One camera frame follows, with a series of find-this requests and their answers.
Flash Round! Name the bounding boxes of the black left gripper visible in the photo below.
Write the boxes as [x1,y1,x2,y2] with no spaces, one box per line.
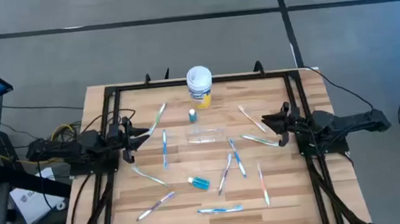
[104,114,153,166]

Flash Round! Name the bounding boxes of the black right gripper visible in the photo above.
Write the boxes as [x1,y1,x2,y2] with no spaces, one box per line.
[260,100,315,149]

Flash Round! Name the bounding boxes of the green white toothbrush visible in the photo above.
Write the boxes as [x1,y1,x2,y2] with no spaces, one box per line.
[146,102,171,136]
[131,161,169,190]
[240,131,281,151]

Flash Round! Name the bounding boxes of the orange white toothbrush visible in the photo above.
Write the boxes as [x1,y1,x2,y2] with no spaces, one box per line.
[237,102,268,136]

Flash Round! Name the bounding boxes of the blue white toothbrush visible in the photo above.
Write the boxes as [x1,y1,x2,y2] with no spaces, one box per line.
[159,129,171,171]
[228,137,248,179]
[196,204,245,216]

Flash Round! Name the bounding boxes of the orange green toothbrush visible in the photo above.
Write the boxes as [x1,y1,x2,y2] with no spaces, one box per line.
[256,161,271,209]

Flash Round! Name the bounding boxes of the purple white toothbrush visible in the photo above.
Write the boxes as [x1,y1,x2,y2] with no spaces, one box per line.
[134,190,179,222]
[215,152,237,197]

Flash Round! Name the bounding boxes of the Lysol wipes canister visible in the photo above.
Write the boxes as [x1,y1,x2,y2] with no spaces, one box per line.
[184,64,216,111]

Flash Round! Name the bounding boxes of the black metal beam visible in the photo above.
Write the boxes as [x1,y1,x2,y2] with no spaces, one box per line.
[0,158,73,204]

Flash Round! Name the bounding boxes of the white printed booklet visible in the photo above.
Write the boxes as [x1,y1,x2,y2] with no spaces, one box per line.
[8,166,68,224]

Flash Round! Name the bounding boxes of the black left wrist camera cable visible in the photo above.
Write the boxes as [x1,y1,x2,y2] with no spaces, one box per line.
[78,108,138,135]

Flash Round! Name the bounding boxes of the black metal table frame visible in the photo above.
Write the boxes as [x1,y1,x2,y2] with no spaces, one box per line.
[51,61,378,224]

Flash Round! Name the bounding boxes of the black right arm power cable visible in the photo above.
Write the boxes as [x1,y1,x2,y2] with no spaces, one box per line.
[303,60,375,118]

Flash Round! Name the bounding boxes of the thin black floor cable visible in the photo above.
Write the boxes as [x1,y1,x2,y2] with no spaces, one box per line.
[1,98,85,118]

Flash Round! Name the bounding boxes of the yellow cable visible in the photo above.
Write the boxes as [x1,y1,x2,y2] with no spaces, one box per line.
[0,121,79,169]

